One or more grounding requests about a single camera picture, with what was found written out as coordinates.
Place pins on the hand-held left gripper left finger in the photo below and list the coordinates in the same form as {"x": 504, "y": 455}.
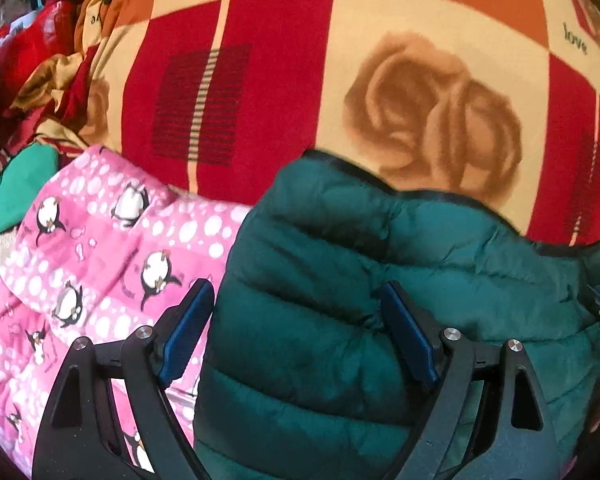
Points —
{"x": 190, "y": 330}

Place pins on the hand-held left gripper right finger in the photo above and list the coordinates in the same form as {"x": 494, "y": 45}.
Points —
{"x": 410, "y": 340}

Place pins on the dark green puffer jacket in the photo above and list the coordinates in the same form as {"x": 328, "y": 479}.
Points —
{"x": 330, "y": 240}

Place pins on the pink penguin printed quilt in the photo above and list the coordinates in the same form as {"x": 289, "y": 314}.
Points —
{"x": 105, "y": 260}

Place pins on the teal green cloth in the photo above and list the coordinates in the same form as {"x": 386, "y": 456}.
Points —
{"x": 15, "y": 190}

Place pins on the red orange rose printed blanket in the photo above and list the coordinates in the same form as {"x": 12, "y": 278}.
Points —
{"x": 280, "y": 35}

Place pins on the red cloth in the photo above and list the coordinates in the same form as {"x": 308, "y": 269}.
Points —
{"x": 40, "y": 30}

